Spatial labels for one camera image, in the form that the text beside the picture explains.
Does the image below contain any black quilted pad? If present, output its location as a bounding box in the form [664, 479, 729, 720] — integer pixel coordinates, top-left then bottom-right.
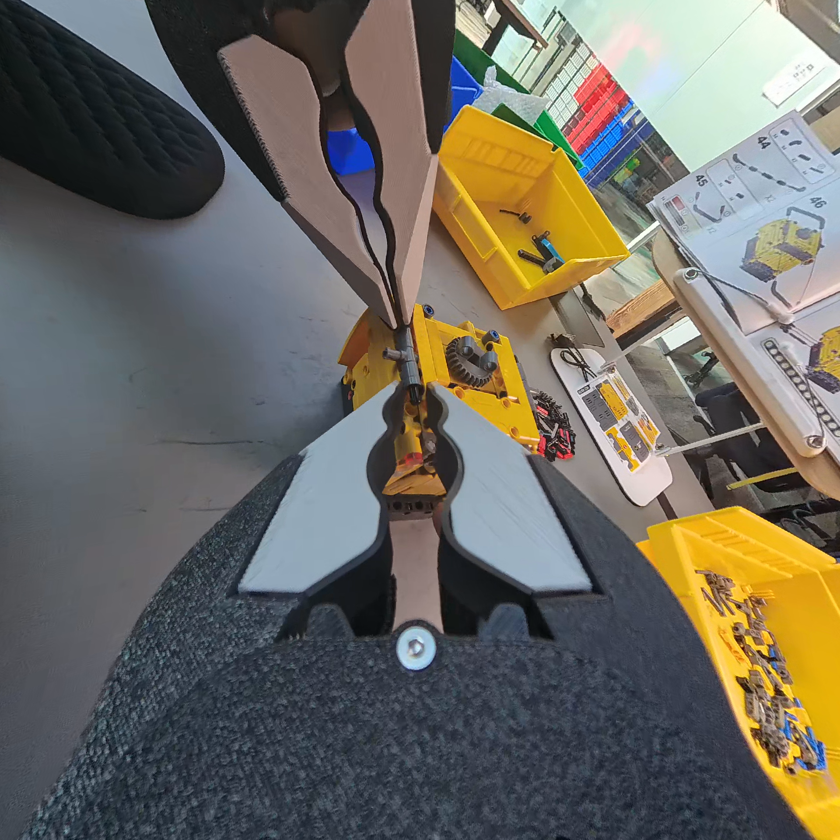
[0, 0, 226, 221]

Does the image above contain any lego instruction booklet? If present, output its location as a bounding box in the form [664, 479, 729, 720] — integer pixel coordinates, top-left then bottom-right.
[646, 110, 840, 454]

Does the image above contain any white wall sign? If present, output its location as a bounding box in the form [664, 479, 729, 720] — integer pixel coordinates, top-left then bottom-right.
[761, 56, 823, 105]

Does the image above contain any blue and grey lego assembly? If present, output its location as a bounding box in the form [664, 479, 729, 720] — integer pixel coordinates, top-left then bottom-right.
[517, 233, 567, 270]

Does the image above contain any shelf of coloured bins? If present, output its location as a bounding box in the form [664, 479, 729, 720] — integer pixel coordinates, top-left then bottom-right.
[525, 36, 673, 191]

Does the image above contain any pile of black red pins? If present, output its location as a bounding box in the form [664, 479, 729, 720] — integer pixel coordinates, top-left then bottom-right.
[530, 388, 578, 462]

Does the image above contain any yellow plastic bin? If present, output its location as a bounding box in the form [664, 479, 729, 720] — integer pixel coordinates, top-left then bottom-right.
[635, 505, 840, 840]
[432, 105, 632, 311]

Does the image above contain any black office chair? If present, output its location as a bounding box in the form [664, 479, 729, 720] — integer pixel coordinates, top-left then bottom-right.
[682, 381, 840, 526]

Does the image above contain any pile of small lego pieces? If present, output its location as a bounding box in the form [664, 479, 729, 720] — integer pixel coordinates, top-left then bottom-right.
[696, 567, 829, 775]

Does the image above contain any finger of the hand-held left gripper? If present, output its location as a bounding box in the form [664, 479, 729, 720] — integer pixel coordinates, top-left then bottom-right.
[218, 26, 400, 329]
[343, 0, 442, 328]

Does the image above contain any green plastic bin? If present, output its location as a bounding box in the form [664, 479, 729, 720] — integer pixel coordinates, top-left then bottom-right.
[453, 29, 585, 172]

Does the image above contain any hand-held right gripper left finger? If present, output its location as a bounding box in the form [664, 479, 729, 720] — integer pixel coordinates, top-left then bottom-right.
[238, 382, 404, 598]

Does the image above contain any black cable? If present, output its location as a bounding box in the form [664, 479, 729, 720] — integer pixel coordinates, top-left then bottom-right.
[550, 333, 598, 382]

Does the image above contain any wooden pillar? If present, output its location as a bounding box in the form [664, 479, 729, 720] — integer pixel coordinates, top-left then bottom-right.
[604, 279, 686, 345]

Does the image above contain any yellow lego model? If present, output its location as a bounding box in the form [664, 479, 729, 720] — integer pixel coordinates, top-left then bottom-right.
[338, 303, 542, 519]

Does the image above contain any yellow and grey sticker sheet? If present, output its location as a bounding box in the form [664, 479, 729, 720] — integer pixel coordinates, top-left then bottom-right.
[576, 371, 660, 473]

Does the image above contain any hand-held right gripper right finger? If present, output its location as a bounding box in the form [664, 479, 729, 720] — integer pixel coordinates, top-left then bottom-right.
[427, 384, 595, 597]

